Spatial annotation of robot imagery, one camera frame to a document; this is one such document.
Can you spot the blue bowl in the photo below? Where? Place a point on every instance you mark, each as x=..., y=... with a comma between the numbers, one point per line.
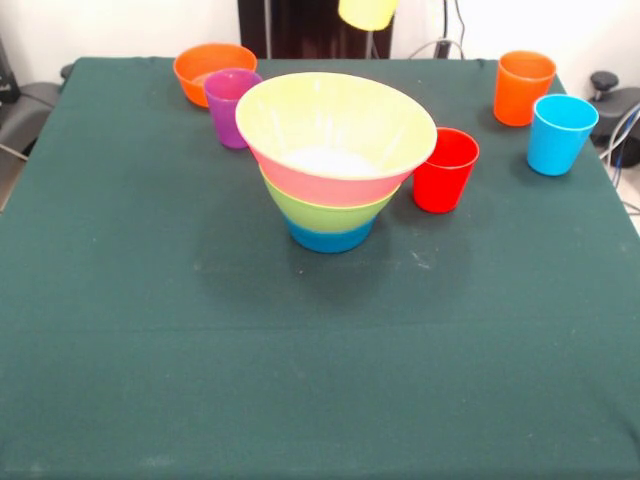
x=330, y=241

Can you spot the green bowl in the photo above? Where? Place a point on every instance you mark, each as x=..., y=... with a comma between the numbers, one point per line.
x=325, y=217

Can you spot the large pink bowl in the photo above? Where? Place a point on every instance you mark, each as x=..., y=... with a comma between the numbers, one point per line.
x=330, y=187

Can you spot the large orange bowl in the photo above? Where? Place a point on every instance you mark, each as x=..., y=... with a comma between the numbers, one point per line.
x=325, y=110

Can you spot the purple cup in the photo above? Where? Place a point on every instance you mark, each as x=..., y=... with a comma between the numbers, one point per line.
x=225, y=115

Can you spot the yellow cup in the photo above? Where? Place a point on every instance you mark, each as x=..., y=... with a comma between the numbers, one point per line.
x=367, y=12

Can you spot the red cup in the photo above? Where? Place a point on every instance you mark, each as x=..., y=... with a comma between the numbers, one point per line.
x=445, y=185

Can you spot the dark green table cloth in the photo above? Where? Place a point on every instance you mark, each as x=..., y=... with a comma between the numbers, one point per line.
x=350, y=375

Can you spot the small dark orange bowl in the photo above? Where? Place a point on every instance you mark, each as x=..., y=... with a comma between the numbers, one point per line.
x=194, y=85

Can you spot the black power plug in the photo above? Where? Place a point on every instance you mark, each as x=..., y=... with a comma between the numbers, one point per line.
x=443, y=47

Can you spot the orange cup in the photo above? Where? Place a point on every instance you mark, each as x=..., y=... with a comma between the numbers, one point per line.
x=515, y=100

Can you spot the blue cup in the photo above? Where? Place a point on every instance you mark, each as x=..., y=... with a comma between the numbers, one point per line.
x=555, y=145

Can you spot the black round knob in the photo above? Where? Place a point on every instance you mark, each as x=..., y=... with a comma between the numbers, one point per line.
x=66, y=71
x=604, y=80

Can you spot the grey metal leg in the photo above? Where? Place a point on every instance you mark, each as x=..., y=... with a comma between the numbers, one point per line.
x=12, y=150

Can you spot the black round base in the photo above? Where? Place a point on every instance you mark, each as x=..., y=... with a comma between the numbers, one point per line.
x=627, y=100
x=25, y=110

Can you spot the black equipment box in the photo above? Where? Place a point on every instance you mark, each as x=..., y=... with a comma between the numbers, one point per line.
x=5, y=75

